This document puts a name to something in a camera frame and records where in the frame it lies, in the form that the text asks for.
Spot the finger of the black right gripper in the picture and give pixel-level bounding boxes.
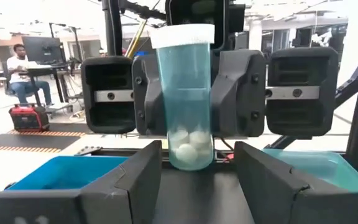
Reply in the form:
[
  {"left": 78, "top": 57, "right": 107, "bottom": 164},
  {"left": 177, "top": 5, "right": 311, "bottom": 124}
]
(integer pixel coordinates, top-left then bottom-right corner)
[
  {"left": 131, "top": 54, "right": 169, "bottom": 138},
  {"left": 210, "top": 49, "right": 267, "bottom": 139}
]

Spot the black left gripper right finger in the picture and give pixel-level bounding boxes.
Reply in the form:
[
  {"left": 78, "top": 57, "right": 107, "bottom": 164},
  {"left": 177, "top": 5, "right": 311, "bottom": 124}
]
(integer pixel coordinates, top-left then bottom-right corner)
[{"left": 234, "top": 142, "right": 358, "bottom": 224}]

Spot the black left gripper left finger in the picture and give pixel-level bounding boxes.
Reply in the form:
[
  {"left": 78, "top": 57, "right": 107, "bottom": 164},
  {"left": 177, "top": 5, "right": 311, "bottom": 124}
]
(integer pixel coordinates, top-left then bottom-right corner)
[{"left": 0, "top": 140, "right": 163, "bottom": 224}]

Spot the blue-tinted pill bottle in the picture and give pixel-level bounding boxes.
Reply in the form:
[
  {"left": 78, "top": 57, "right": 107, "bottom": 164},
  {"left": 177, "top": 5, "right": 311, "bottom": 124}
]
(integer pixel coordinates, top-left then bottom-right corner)
[{"left": 150, "top": 24, "right": 216, "bottom": 171}]

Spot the blue plastic bin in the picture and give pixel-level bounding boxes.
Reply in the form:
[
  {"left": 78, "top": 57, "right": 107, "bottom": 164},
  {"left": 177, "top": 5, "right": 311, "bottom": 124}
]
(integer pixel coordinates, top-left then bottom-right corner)
[{"left": 4, "top": 154, "right": 130, "bottom": 191}]

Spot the teal plastic bin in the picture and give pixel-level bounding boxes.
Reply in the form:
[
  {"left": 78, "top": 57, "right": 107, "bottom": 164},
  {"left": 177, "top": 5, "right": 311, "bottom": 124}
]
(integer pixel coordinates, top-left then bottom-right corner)
[{"left": 261, "top": 147, "right": 358, "bottom": 192}]

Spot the yellow stick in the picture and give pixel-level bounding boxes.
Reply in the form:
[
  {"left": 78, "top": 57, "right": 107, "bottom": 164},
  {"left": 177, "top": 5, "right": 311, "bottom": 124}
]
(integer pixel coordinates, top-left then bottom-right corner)
[{"left": 125, "top": 18, "right": 149, "bottom": 59}]

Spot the black vertical pole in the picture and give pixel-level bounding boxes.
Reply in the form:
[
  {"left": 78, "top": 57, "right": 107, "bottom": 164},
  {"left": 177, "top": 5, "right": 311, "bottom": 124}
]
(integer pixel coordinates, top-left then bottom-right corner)
[{"left": 102, "top": 0, "right": 124, "bottom": 57}]

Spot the black office desk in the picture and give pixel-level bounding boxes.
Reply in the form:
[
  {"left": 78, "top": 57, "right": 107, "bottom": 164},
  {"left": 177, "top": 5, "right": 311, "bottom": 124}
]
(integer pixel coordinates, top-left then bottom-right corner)
[{"left": 19, "top": 63, "right": 74, "bottom": 108}]

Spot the black computer monitor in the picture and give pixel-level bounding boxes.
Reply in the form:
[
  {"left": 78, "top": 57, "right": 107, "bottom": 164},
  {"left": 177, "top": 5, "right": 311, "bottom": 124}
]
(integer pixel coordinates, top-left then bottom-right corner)
[{"left": 22, "top": 36, "right": 65, "bottom": 65}]

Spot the red and black box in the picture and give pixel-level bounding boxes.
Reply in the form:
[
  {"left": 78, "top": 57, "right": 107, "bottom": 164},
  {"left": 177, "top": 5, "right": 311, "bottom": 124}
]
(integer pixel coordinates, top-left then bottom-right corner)
[{"left": 8, "top": 104, "right": 51, "bottom": 132}]

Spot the black table mat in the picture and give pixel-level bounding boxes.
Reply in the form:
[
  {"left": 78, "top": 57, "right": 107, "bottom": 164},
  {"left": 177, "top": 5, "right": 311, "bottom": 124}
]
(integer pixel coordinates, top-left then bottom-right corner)
[{"left": 152, "top": 161, "right": 256, "bottom": 224}]

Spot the person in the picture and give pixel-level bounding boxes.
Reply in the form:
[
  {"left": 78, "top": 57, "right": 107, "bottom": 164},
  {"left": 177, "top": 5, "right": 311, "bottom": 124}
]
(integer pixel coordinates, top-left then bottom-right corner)
[{"left": 6, "top": 43, "right": 55, "bottom": 106}]

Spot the black hazard-striped floor mat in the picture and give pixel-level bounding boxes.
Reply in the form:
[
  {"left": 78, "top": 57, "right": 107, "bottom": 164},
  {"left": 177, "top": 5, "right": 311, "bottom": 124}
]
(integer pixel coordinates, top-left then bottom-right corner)
[{"left": 0, "top": 123, "right": 88, "bottom": 154}]

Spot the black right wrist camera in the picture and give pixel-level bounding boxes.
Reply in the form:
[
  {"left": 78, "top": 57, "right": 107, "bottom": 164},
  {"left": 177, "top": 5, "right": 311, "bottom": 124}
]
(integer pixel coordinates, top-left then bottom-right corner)
[{"left": 165, "top": 0, "right": 229, "bottom": 50}]

